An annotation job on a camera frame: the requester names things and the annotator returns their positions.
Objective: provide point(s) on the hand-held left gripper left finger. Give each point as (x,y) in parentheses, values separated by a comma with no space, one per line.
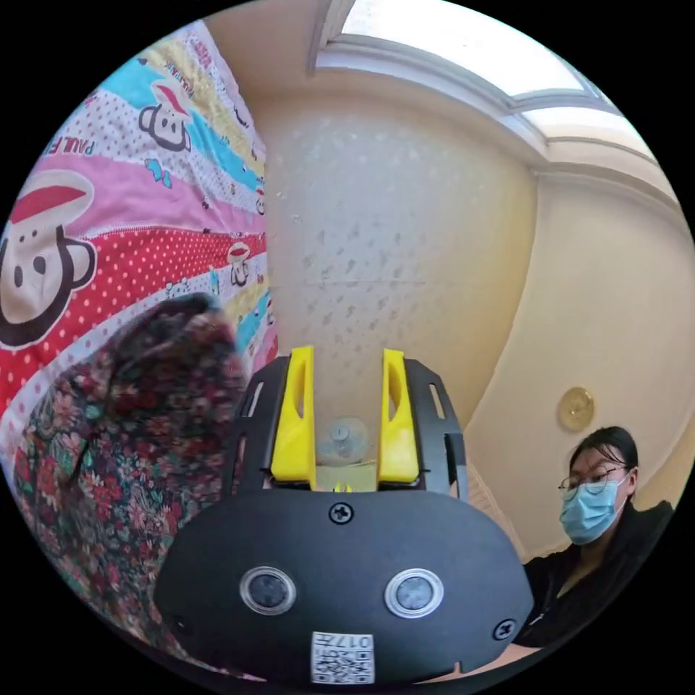
(292,434)

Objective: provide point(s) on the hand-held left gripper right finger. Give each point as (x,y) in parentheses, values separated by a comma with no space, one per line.
(397,440)

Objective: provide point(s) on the floral skirt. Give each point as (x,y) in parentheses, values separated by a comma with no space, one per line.
(119,450)

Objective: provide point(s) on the person's body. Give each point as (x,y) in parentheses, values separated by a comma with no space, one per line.
(592,548)

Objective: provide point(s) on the bed with cartoon print sheet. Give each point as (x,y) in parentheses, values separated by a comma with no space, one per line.
(125,217)

